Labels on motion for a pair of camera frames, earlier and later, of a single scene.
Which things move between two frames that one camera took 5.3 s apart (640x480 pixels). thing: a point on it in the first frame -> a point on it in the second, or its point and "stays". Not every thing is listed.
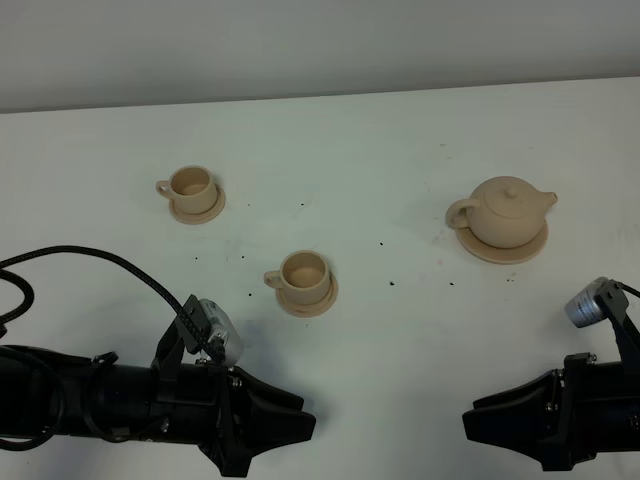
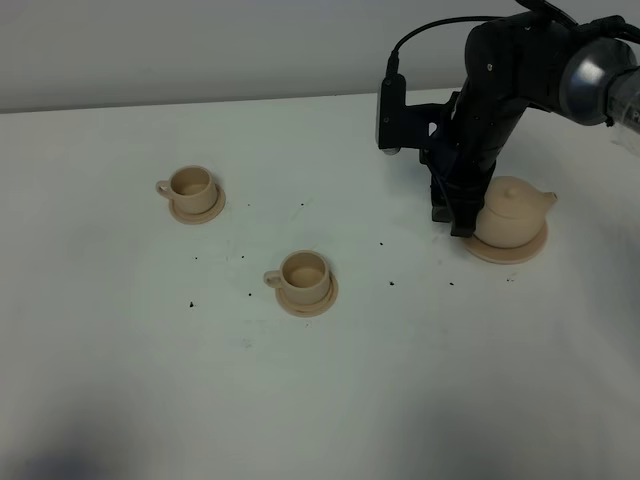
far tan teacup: x=192 y=189 stays
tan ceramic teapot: x=505 y=212 stays
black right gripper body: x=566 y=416 -> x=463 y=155
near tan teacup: x=303 y=277 stays
